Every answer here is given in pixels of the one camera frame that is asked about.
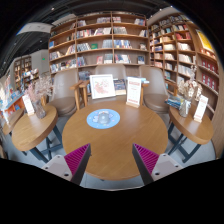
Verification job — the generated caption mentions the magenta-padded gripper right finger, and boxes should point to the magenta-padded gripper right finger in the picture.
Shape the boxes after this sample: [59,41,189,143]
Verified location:
[131,143,184,186]

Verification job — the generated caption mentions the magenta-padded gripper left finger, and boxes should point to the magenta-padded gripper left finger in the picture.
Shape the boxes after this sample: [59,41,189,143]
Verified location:
[41,143,92,186]

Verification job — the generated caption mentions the grey computer mouse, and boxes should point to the grey computer mouse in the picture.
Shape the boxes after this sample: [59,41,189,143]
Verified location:
[97,113,111,125]

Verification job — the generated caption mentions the round blue mouse pad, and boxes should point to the round blue mouse pad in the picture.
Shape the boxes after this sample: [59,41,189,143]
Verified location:
[86,108,121,130]

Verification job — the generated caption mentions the round wooden side table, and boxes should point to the round wooden side table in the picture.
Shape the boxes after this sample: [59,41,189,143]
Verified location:
[1,108,26,136]
[166,104,214,164]
[11,104,64,164]

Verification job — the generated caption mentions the brown padded wooden armchair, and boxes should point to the brown padded wooden armchair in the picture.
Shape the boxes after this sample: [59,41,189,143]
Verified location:
[138,64,174,114]
[49,68,83,116]
[79,63,128,106]

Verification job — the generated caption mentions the white sign in wooden base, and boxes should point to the white sign in wooden base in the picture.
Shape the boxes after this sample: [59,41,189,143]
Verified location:
[125,76,143,109]

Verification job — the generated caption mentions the small white table sign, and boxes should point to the small white table sign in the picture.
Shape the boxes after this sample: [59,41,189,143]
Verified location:
[21,94,36,117]
[193,94,209,124]

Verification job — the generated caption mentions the glass vase with pink flowers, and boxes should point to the glass vase with pink flowers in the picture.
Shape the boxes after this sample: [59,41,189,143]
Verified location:
[25,74,54,120]

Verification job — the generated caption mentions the white framed floral picture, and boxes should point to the white framed floral picture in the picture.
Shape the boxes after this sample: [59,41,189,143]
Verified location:
[89,73,117,100]

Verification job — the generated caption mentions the dark upright book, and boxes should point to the dark upright book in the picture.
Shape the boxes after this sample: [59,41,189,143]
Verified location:
[113,78,128,97]

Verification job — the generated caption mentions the distant wooden shelf unit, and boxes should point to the distant wooden shelf unit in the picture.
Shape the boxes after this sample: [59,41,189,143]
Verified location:
[13,54,41,91]

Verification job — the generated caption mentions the tall angled wooden bookshelf unit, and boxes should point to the tall angled wooden bookshelf unit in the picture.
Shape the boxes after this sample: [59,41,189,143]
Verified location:
[148,14,224,111]

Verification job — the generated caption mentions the wide wooden bookshelf unit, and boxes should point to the wide wooden bookshelf unit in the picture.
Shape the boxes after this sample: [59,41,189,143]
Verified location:
[48,11,149,76]

